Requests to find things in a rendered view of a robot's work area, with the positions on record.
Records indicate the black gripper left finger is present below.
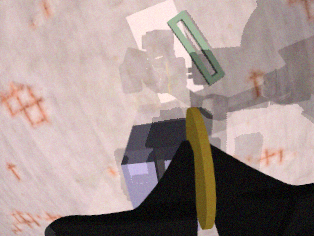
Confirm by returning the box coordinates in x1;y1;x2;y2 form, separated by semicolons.
44;141;198;236

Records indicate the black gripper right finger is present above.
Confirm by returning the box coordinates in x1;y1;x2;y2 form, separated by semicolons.
210;143;314;236

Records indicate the gold coin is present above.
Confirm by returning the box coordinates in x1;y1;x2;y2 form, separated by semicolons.
186;107;217;230

